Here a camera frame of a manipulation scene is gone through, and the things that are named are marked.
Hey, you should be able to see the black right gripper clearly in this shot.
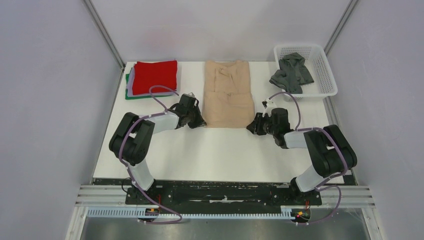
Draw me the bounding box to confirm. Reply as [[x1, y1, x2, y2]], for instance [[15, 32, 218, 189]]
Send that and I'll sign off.
[[246, 112, 278, 136]]

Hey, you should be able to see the beige t shirt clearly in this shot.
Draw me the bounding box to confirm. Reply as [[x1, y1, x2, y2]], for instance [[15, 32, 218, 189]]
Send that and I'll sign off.
[[202, 60, 255, 129]]

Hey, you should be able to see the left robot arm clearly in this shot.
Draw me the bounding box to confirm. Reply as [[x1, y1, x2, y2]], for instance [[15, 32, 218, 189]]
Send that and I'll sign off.
[[108, 93, 206, 204]]

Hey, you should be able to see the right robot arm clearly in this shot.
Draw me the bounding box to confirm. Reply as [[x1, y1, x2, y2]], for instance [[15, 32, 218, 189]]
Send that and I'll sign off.
[[246, 107, 358, 204]]

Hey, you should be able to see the dark grey t shirt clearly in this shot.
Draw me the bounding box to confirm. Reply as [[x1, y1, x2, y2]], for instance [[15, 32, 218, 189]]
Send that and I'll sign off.
[[269, 52, 315, 94]]

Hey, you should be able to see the folded red t shirt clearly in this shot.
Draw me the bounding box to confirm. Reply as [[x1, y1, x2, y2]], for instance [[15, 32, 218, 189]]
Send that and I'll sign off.
[[131, 60, 178, 95]]

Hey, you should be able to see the white plastic basket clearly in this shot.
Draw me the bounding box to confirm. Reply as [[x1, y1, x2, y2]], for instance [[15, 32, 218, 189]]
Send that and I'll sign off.
[[273, 43, 338, 101]]

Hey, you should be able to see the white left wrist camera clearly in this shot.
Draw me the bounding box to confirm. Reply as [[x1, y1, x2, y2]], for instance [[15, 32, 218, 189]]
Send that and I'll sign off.
[[186, 92, 195, 98]]

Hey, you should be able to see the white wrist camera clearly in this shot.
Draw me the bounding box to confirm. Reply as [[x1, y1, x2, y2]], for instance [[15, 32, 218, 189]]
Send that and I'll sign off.
[[261, 98, 277, 117], [186, 92, 195, 98]]

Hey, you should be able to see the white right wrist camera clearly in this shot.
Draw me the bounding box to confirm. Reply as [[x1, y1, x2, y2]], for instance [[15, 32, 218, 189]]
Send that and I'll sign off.
[[261, 98, 277, 117]]

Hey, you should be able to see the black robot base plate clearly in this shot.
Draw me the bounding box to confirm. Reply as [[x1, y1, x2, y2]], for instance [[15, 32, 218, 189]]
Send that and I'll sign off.
[[91, 178, 357, 216]]

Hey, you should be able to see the left aluminium corner post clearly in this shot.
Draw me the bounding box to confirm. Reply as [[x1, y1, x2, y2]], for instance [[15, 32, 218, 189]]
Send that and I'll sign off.
[[82, 0, 126, 70]]

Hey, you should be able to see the aluminium corner post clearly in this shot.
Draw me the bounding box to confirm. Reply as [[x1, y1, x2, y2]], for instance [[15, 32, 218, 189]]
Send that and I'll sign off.
[[323, 0, 360, 56], [82, 0, 126, 70]]

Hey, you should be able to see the white slotted cable duct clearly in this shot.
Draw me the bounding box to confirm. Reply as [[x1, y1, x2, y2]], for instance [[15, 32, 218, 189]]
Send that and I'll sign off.
[[87, 207, 295, 220]]

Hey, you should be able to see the right aluminium corner post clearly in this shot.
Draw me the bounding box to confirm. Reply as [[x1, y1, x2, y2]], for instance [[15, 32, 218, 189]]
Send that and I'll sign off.
[[323, 0, 360, 56]]

